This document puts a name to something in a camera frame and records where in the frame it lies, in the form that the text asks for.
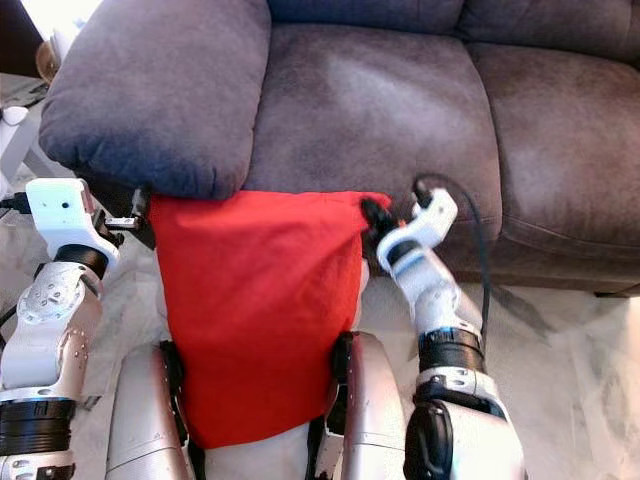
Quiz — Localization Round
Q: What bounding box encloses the red pillow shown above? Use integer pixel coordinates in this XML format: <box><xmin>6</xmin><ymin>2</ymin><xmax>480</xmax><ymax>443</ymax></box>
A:
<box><xmin>147</xmin><ymin>190</ymin><xmax>391</xmax><ymax>451</ymax></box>

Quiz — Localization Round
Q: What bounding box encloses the brown grey suede sofa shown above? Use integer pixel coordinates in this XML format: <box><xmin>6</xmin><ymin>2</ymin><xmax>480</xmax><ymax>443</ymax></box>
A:
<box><xmin>38</xmin><ymin>0</ymin><xmax>640</xmax><ymax>298</ymax></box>

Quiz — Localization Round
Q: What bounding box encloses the small white table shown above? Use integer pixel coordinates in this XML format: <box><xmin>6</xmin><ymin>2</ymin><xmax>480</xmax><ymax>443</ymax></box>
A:
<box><xmin>0</xmin><ymin>105</ymin><xmax>51</xmax><ymax>201</ymax></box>

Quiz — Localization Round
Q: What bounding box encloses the amber round object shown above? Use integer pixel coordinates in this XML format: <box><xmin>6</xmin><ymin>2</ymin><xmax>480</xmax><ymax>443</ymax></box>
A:
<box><xmin>35</xmin><ymin>45</ymin><xmax>61</xmax><ymax>81</ymax></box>

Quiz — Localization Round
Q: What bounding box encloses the small white appliance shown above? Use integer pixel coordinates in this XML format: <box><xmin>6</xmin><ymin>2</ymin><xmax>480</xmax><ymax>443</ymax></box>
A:
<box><xmin>50</xmin><ymin>20</ymin><xmax>81</xmax><ymax>61</ymax></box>

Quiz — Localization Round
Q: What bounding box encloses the dark brown wooden door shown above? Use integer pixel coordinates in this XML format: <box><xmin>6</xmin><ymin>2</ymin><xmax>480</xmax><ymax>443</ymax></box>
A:
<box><xmin>0</xmin><ymin>0</ymin><xmax>46</xmax><ymax>76</ymax></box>

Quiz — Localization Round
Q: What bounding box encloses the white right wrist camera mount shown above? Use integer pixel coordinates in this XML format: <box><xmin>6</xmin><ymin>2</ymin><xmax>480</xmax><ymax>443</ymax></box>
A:
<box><xmin>377</xmin><ymin>188</ymin><xmax>458</xmax><ymax>273</ymax></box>

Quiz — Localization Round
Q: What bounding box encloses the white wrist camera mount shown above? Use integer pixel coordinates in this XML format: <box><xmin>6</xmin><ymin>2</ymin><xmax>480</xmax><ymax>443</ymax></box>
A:
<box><xmin>377</xmin><ymin>188</ymin><xmax>458</xmax><ymax>273</ymax></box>
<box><xmin>25</xmin><ymin>178</ymin><xmax>121</xmax><ymax>269</ymax></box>

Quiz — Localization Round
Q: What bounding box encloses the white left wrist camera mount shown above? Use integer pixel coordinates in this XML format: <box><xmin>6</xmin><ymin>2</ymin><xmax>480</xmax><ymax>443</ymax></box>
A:
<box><xmin>25</xmin><ymin>178</ymin><xmax>121</xmax><ymax>269</ymax></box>

